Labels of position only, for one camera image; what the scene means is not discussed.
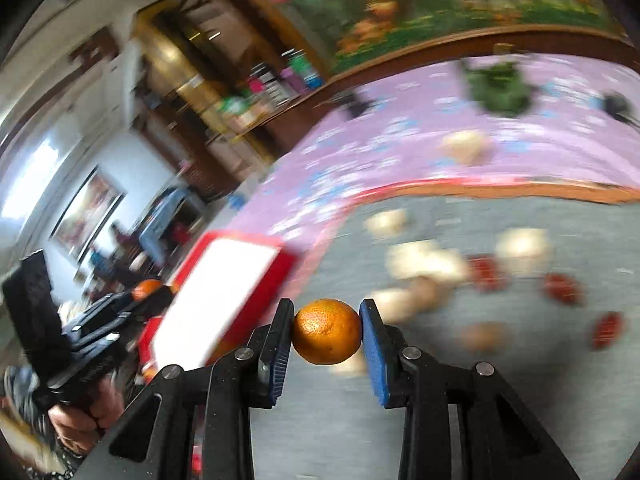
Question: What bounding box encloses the orange tangerine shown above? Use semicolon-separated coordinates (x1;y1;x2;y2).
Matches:
131;278;164;301
292;298;362;365

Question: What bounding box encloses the brown round longan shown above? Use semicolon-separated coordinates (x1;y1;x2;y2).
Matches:
459;321;509;354

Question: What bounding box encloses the person's left hand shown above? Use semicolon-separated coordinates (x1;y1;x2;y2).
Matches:
48;376;125;455

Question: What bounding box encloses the grey felt mat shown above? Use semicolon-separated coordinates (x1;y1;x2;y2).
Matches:
252;188;639;479

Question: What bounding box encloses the red jujube date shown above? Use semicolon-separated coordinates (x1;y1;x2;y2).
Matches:
592;311;625;351
468;255;508;292

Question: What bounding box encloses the framed landscape painting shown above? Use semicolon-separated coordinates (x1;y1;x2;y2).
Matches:
50;166;126;263

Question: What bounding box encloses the brown round fruit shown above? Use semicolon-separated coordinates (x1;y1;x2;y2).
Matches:
409;275;451;312

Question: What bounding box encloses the red white shallow box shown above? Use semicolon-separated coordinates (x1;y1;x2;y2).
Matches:
138;231;299;385

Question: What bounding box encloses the large beige cake piece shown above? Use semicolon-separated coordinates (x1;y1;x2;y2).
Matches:
385;240;471;286

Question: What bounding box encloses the beige cake far left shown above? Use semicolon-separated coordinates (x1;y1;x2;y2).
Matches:
363;208;409;238

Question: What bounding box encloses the beige cake on tablecloth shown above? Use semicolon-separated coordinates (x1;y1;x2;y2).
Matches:
440;130;492;166

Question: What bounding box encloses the purple floral tablecloth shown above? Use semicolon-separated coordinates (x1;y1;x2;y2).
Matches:
229;54;639;248

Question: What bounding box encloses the black seatbelt buckle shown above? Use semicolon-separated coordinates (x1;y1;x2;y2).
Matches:
601;93;639;129

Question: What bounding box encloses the green leafy vegetable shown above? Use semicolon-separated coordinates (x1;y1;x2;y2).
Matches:
458;58;534;118

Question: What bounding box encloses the small black cylinder mount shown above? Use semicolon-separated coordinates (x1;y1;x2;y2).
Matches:
331;89;374;120

